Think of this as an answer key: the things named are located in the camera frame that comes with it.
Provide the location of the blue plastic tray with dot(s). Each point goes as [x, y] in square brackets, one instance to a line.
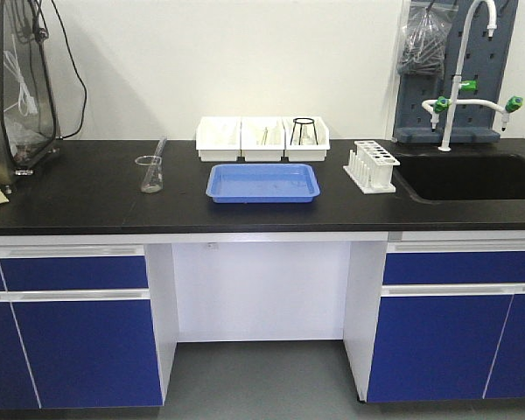
[262, 183]

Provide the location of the grey pegboard drying rack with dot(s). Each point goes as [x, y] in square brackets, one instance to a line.
[485, 60]

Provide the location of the blue base cabinet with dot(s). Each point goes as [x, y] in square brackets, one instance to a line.
[76, 329]
[451, 326]

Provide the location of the white lab faucet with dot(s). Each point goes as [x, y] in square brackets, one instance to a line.
[436, 107]

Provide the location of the plastic bag of pegs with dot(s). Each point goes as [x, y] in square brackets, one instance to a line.
[424, 38]

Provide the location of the black lab sink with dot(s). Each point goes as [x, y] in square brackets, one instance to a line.
[459, 178]

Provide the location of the black wire tripod stand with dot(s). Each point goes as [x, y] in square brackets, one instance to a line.
[304, 131]

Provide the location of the right white storage bin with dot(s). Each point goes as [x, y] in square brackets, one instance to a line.
[301, 153]

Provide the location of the left white storage bin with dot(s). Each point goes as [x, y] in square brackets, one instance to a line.
[218, 138]

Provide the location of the middle white storage bin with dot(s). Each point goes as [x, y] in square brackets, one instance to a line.
[262, 139]

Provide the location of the clear glass test tube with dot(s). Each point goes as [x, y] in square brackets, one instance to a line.
[153, 180]

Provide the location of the steel glass-door cabinet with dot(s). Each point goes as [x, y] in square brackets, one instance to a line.
[29, 128]

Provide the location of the clear glass beaker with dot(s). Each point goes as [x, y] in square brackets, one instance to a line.
[144, 161]

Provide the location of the white storage bin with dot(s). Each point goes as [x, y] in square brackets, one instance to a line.
[218, 138]
[262, 139]
[301, 153]

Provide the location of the white test tube rack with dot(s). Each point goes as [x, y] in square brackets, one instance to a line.
[370, 167]

